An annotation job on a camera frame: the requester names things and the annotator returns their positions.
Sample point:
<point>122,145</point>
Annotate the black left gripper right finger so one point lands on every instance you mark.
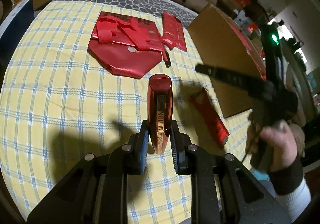
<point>187,157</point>

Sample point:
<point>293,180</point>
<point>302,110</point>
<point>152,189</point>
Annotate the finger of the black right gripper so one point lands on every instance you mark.
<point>256,88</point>

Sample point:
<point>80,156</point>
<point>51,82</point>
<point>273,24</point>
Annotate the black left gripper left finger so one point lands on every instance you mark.
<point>130,158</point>

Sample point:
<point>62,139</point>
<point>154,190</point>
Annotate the red gold mascara tube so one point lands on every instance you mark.
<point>159,110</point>

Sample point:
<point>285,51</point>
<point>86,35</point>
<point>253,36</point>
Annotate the red foil tea packet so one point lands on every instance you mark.
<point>173,35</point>

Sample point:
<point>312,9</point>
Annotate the shiny red tote bag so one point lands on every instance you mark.
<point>126,46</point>

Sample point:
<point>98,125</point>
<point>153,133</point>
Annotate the person's right hand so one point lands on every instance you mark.
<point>285,149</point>

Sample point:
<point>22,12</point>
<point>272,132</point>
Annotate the brown cardboard box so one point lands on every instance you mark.
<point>221,43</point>

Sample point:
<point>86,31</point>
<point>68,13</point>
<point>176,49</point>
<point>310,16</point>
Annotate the dark blue white box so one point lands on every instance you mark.
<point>16,23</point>

